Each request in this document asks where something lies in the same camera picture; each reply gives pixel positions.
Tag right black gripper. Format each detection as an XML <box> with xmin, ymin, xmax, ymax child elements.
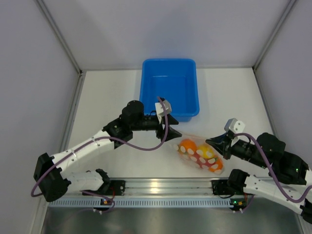
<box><xmin>205</xmin><ymin>131</ymin><xmax>269</xmax><ymax>168</ymax></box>

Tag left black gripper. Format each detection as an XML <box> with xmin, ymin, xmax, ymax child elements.
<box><xmin>131</xmin><ymin>114</ymin><xmax>182</xmax><ymax>142</ymax></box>

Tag yellow fake fruit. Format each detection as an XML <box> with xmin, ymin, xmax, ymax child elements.
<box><xmin>196</xmin><ymin>144</ymin><xmax>215</xmax><ymax>159</ymax></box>

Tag orange fake fruit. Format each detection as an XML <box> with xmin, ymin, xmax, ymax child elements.
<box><xmin>179</xmin><ymin>139</ymin><xmax>197</xmax><ymax>155</ymax></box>

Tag clear zip top bag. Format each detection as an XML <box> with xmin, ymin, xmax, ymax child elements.
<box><xmin>167</xmin><ymin>133</ymin><xmax>224</xmax><ymax>175</ymax></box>

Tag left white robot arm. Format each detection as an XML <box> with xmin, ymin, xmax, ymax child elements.
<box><xmin>31</xmin><ymin>97</ymin><xmax>182</xmax><ymax>202</ymax></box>

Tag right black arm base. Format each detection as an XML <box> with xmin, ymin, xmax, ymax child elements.
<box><xmin>211</xmin><ymin>179</ymin><xmax>236</xmax><ymax>197</ymax></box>

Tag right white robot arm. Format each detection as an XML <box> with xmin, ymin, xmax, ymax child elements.
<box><xmin>206</xmin><ymin>131</ymin><xmax>312</xmax><ymax>223</ymax></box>

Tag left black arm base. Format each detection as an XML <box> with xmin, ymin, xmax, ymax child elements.
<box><xmin>96</xmin><ymin>179</ymin><xmax>126</xmax><ymax>196</ymax></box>

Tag blue plastic bin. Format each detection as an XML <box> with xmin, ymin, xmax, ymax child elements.
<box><xmin>139</xmin><ymin>58</ymin><xmax>200</xmax><ymax>122</ymax></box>

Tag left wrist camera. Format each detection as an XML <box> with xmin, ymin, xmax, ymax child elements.
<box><xmin>155</xmin><ymin>100</ymin><xmax>172</xmax><ymax>123</ymax></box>

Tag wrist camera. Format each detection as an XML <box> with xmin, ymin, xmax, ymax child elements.
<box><xmin>224</xmin><ymin>118</ymin><xmax>246</xmax><ymax>146</ymax></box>
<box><xmin>155</xmin><ymin>100</ymin><xmax>172</xmax><ymax>123</ymax></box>

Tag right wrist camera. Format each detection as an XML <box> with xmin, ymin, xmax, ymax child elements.
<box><xmin>224</xmin><ymin>118</ymin><xmax>246</xmax><ymax>146</ymax></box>

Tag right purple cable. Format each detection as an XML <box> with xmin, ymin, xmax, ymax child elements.
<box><xmin>234</xmin><ymin>133</ymin><xmax>312</xmax><ymax>203</ymax></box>

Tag purple cable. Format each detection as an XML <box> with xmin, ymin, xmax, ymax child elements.
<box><xmin>234</xmin><ymin>133</ymin><xmax>312</xmax><ymax>203</ymax></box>
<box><xmin>30</xmin><ymin>96</ymin><xmax>170</xmax><ymax>197</ymax></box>

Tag aluminium rail frame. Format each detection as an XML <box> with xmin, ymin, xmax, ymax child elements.
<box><xmin>39</xmin><ymin>177</ymin><xmax>304</xmax><ymax>196</ymax></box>

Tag left aluminium corner post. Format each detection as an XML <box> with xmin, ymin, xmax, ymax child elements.
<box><xmin>34</xmin><ymin>0</ymin><xmax>83</xmax><ymax>74</ymax></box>

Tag aluminium corner post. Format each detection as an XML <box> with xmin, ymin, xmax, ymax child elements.
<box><xmin>34</xmin><ymin>0</ymin><xmax>83</xmax><ymax>74</ymax></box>
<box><xmin>252</xmin><ymin>0</ymin><xmax>299</xmax><ymax>71</ymax></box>

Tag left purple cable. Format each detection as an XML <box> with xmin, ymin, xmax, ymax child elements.
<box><xmin>30</xmin><ymin>96</ymin><xmax>170</xmax><ymax>197</ymax></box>

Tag slotted cable duct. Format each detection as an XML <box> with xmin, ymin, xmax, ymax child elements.
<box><xmin>49</xmin><ymin>197</ymin><xmax>245</xmax><ymax>208</ymax></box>

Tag right aluminium corner post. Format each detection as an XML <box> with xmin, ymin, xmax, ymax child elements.
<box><xmin>252</xmin><ymin>0</ymin><xmax>299</xmax><ymax>71</ymax></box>

